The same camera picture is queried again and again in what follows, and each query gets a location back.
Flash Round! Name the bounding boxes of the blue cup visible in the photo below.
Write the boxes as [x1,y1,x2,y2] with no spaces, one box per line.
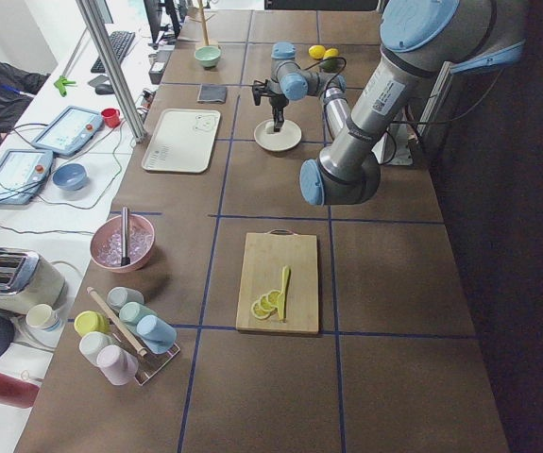
[136,315,178,355]

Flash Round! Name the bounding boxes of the yellow lemon front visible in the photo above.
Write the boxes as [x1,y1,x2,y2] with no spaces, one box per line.
[308,44,327,60]

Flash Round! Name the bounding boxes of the left robot cable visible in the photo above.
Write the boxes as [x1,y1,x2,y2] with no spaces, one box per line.
[301,56,348,81]

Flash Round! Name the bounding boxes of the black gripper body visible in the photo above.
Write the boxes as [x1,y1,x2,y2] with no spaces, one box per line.
[268,92,289,112]

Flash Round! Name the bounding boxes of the black box with label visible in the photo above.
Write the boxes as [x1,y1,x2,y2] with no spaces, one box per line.
[148,49,173,85]

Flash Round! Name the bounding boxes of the aluminium frame post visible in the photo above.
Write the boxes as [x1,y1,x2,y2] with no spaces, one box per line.
[76,0,146,143]

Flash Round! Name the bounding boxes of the cream round plate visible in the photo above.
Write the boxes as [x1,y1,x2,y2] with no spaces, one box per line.
[253,119,302,153]

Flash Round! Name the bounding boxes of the red bottle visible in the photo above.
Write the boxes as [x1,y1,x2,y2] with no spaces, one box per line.
[0,373,40,409]

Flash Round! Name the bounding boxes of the cup rack with cups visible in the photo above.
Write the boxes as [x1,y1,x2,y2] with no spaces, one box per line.
[74,287,180,386]

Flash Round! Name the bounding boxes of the far teach pendant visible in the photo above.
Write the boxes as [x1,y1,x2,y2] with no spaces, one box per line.
[30,106,103,157]

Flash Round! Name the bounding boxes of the green bowl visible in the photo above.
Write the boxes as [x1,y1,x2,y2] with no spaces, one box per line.
[194,45,222,69]

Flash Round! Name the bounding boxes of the cream bear tray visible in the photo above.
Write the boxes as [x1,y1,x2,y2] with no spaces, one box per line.
[141,109,221,174]

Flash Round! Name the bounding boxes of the wooden cutting board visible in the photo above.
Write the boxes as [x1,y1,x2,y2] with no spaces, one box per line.
[235,230,320,335]

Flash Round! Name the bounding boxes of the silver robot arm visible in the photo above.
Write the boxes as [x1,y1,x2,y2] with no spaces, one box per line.
[253,1,529,205]

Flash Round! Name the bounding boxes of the lemon slices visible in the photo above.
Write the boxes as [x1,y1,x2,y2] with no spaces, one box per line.
[250,290,280,320]

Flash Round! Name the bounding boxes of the blue bowl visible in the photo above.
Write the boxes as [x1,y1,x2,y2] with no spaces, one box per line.
[53,163,88,192]

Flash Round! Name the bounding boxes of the grey folded cloth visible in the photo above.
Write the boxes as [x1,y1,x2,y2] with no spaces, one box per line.
[197,84,228,104]

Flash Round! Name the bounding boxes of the metal ice scoop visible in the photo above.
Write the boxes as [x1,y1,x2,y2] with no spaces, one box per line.
[120,207,130,267]

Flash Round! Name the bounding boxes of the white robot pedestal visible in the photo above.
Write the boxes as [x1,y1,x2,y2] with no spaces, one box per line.
[373,123,413,166]

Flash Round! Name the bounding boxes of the teach pendant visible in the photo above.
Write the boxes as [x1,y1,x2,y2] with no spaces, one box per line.
[0,149,55,205]
[30,106,103,157]

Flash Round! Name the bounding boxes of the green avocado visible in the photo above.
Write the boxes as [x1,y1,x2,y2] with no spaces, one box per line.
[319,58,340,73]

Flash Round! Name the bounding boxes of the black computer mouse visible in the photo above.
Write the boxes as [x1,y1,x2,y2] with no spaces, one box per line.
[94,83,114,95]

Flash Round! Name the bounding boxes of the cream toaster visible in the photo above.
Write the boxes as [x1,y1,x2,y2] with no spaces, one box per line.
[0,247,65,314]

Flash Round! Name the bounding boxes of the red cup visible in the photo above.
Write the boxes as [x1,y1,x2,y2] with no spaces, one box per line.
[100,108,121,128]

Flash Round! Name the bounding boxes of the yellow lemon back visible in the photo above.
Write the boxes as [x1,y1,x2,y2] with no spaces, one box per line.
[323,48,340,60]

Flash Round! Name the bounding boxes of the yellow lemon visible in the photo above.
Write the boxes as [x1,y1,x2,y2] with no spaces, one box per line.
[308,44,327,60]
[323,48,340,60]

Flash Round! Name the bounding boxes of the cream small cup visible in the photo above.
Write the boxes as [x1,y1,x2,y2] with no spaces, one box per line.
[25,304,62,332]

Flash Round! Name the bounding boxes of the black keyboard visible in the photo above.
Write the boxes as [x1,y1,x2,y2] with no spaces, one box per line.
[91,31,135,74]

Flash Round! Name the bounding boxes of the wooden mug stand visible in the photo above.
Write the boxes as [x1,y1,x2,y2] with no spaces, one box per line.
[195,0,220,52]

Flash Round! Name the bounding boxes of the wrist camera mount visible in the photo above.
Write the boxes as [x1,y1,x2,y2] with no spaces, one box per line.
[251,80,273,106]

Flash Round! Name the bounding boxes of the near teach pendant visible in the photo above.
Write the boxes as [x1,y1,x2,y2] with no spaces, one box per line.
[0,149,55,205]

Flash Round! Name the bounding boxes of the green plastic clamp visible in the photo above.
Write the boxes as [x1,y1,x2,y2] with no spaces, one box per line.
[54,75,76,97]

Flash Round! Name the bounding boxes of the pink bowl with ice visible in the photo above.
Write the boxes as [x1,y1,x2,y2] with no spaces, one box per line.
[90,214,156,273]

